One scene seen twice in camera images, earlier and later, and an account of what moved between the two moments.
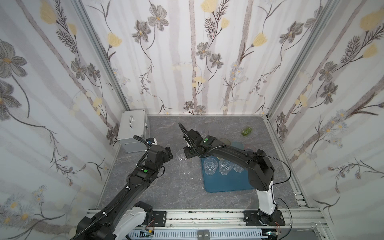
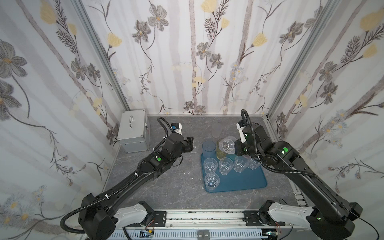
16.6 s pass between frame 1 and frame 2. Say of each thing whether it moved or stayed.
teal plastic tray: stayed
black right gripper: moved
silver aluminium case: stayed
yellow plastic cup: moved
